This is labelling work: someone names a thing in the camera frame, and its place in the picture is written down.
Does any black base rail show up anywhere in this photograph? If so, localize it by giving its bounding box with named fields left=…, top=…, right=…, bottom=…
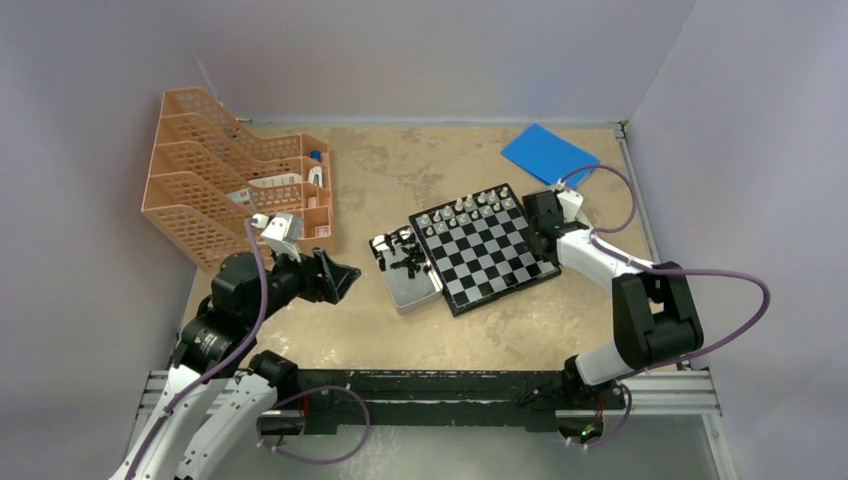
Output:
left=277, top=369, right=626, bottom=435

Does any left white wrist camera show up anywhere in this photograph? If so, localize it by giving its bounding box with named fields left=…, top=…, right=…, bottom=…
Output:
left=251, top=212, right=303, bottom=261

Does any blue notebook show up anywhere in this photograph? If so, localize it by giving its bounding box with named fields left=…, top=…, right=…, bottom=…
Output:
left=501, top=124, right=600, bottom=188

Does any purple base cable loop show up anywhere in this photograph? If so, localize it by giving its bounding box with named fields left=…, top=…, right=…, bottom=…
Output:
left=256, top=386, right=371, bottom=466

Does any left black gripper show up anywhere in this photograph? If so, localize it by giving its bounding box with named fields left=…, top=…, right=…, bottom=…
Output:
left=245, top=239, right=358, bottom=326

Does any white stapler in rack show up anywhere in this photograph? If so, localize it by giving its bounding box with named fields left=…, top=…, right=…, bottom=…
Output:
left=308, top=166, right=324, bottom=188

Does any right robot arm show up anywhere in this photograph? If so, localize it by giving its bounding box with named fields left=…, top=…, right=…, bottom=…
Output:
left=522, top=190, right=704, bottom=407

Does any orange plastic file rack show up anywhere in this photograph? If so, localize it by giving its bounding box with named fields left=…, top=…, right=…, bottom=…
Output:
left=141, top=87, right=338, bottom=272

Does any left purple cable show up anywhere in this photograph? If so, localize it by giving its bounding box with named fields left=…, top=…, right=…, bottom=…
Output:
left=125, top=217, right=270, bottom=480

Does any white label box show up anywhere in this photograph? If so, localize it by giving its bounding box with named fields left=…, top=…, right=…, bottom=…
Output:
left=248, top=172, right=302, bottom=188

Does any black white chess board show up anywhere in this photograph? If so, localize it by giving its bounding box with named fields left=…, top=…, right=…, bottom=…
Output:
left=408, top=183, right=561, bottom=317

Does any silver metal tin tray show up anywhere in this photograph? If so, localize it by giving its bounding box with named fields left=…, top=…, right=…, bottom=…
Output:
left=368, top=225, right=443, bottom=315

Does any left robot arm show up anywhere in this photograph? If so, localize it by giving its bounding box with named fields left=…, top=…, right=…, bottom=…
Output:
left=113, top=248, right=361, bottom=479

